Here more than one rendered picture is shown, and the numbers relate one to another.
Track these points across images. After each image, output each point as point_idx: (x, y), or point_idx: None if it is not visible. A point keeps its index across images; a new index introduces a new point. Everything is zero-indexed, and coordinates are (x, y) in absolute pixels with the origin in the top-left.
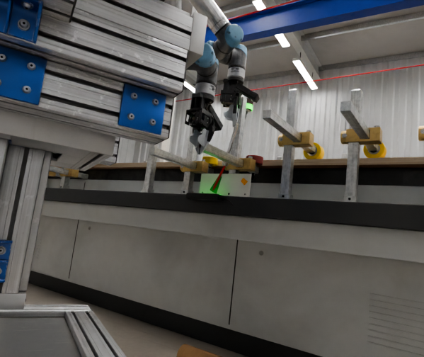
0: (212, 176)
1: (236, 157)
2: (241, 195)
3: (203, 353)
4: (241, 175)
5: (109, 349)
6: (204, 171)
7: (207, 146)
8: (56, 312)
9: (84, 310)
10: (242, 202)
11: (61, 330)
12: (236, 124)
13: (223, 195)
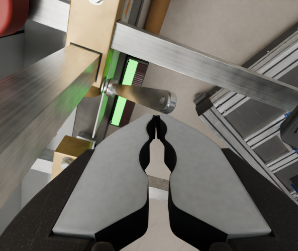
0: (101, 107)
1: (167, 41)
2: (130, 11)
3: (157, 24)
4: (123, 18)
5: (292, 54)
6: (77, 140)
7: None
8: (226, 120)
9: (216, 109)
10: (142, 3)
11: (250, 100)
12: (161, 105)
13: (129, 56)
